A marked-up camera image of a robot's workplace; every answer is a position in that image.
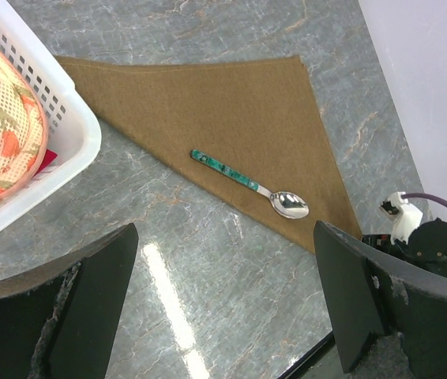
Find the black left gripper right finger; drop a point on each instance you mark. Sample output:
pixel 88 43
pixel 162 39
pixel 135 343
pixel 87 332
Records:
pixel 370 294

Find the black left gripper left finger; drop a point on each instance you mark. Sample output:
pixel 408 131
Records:
pixel 59 320

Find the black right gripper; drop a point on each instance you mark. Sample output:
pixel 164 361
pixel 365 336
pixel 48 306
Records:
pixel 426 247

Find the green handled metal spoon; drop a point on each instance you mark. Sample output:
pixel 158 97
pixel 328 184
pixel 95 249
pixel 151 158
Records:
pixel 286 204

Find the brown cloth napkin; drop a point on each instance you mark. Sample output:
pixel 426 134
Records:
pixel 258 117

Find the red item in basket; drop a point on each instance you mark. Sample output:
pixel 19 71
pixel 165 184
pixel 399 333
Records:
pixel 48 157

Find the white plastic basket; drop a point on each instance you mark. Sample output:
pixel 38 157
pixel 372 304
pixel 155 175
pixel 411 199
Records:
pixel 75 134

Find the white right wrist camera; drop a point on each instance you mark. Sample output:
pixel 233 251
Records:
pixel 405 216

